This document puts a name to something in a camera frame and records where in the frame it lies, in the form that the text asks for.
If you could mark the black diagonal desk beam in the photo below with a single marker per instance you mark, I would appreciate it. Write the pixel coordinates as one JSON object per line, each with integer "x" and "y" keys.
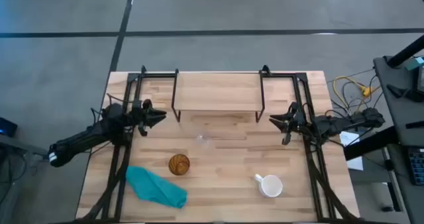
{"x": 371, "y": 142}

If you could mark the teal cloth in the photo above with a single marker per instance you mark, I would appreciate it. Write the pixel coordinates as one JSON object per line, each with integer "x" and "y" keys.
{"x": 154, "y": 187}

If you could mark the amber ribbed glass tumbler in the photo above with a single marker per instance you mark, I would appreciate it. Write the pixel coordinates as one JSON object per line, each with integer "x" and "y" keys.
{"x": 179, "y": 164}

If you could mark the grey side table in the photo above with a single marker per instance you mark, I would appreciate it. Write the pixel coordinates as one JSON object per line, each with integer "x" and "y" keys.
{"x": 20, "y": 147}

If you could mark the white paper sheet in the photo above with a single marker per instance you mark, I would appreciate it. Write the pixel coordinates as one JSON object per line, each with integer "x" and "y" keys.
{"x": 351, "y": 141}

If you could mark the black marker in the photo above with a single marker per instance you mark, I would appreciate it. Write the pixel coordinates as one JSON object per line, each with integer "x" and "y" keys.
{"x": 414, "y": 124}

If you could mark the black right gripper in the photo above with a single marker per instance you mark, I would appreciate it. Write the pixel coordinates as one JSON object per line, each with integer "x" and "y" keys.
{"x": 297, "y": 119}

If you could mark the white ceramic mug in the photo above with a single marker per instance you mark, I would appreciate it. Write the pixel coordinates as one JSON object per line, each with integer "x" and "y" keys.
{"x": 271, "y": 186}

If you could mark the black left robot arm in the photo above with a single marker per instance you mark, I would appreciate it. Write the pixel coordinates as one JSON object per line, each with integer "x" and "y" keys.
{"x": 86, "y": 138}

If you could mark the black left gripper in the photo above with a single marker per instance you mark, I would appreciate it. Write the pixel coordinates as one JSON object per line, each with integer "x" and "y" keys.
{"x": 140, "y": 114}

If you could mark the black stand foot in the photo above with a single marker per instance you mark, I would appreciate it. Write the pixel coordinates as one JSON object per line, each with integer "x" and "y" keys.
{"x": 402, "y": 93}

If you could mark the clear glass mug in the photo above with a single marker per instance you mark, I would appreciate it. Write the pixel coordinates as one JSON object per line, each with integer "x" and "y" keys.
{"x": 203, "y": 140}

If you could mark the wooden shelf with black legs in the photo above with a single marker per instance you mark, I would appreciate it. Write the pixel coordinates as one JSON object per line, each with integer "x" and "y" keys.
{"x": 217, "y": 91}

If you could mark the black device with blue light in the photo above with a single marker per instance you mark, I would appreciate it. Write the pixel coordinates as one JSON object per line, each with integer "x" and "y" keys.
{"x": 7, "y": 127}

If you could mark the black aluminium table frame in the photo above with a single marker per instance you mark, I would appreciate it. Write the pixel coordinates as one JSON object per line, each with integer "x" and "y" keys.
{"x": 155, "y": 75}

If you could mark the teal small box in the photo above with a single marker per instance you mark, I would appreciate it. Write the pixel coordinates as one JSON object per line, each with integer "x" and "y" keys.
{"x": 415, "y": 63}

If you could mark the black keyboard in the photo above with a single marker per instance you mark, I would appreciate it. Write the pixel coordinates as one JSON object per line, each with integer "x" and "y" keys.
{"x": 417, "y": 166}

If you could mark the black table clamp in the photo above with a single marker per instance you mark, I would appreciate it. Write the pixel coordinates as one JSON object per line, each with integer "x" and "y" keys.
{"x": 143, "y": 69}
{"x": 265, "y": 69}

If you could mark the black monitor pole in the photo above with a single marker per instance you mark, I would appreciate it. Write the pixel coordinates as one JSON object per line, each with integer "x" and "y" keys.
{"x": 405, "y": 53}

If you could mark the grey side desk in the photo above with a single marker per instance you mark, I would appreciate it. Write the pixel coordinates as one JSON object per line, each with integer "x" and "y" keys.
{"x": 402, "y": 118}

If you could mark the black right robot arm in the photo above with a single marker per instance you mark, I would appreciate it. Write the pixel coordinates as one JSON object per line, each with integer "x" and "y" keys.
{"x": 331, "y": 123}

